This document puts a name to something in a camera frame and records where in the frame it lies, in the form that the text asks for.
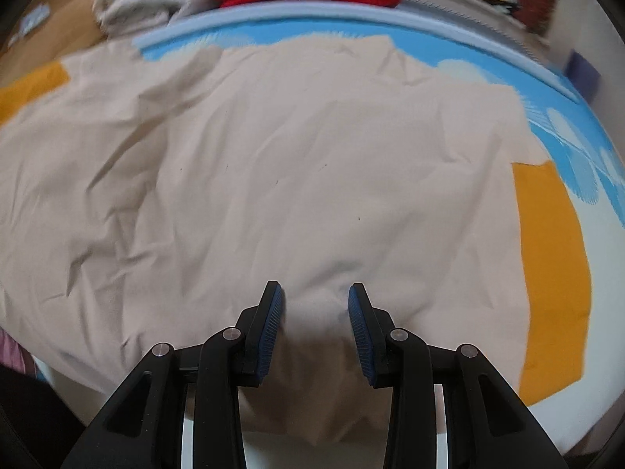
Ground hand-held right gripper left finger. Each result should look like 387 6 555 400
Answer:
59 281 285 469

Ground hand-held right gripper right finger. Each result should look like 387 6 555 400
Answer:
348 282 570 469

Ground large beige cloth garment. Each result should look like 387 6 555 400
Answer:
0 32 552 445

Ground blue printed bed sheet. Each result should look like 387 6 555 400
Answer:
0 1 625 455

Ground grey striped mattress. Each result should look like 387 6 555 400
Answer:
398 0 545 65

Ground purple box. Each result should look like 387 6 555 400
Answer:
566 51 602 98

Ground dark red plush toy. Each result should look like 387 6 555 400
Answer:
512 0 558 36

